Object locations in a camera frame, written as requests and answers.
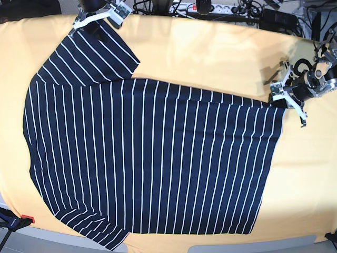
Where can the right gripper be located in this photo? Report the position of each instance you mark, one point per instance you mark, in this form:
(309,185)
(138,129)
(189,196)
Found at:
(88,22)

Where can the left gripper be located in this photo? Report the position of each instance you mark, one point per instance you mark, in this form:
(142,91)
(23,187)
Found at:
(303,85)

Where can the navy white striped T-shirt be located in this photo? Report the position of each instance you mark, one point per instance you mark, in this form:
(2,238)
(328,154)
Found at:
(113,155)

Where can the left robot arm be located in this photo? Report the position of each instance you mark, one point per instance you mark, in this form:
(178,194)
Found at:
(324,68)

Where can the yellow table cloth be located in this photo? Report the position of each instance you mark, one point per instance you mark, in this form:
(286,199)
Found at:
(300,194)

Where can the black power adapter box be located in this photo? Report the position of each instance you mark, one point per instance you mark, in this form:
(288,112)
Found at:
(278,19)

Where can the white power strip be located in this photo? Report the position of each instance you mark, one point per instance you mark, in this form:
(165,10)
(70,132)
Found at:
(191,8)

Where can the black clamp right corner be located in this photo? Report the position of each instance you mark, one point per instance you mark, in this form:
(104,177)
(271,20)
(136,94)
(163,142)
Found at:
(331,237)

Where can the blue red bar clamp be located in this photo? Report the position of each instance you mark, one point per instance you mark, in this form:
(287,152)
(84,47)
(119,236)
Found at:
(12,222)

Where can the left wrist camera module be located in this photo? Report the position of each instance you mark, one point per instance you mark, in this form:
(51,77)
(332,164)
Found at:
(276,91)

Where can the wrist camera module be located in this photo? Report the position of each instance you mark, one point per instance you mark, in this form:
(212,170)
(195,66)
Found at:
(119,11)
(276,91)

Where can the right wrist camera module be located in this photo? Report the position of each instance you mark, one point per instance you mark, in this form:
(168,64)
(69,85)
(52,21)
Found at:
(119,11)

